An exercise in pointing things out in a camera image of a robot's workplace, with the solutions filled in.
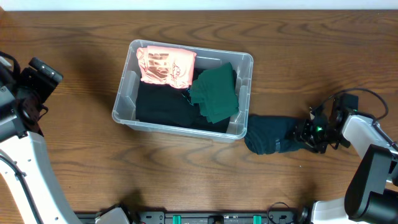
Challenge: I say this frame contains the black trousers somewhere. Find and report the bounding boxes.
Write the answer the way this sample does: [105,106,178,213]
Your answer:
[189,68,237,133]

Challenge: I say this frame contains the pink printed shirt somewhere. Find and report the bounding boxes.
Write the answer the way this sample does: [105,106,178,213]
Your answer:
[136,45,197,89]

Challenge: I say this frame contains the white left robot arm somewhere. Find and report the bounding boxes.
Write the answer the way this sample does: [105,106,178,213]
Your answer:
[1,52,132,223]

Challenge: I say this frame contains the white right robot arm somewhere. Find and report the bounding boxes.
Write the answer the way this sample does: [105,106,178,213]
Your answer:
[293,93,397,223]

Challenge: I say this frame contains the dark teal garment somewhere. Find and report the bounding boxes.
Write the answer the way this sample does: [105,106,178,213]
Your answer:
[244,115,308,155]

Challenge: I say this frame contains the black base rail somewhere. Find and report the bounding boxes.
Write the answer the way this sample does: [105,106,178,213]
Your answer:
[74,210,312,224]

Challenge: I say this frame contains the clear plastic storage bin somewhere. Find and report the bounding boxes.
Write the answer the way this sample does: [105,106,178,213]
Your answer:
[112,39,254,143]

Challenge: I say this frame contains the green garment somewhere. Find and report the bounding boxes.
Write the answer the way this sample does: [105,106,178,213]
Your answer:
[190,63,239,123]

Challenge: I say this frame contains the black garment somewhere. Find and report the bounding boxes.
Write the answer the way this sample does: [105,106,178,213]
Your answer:
[136,82,199,128]

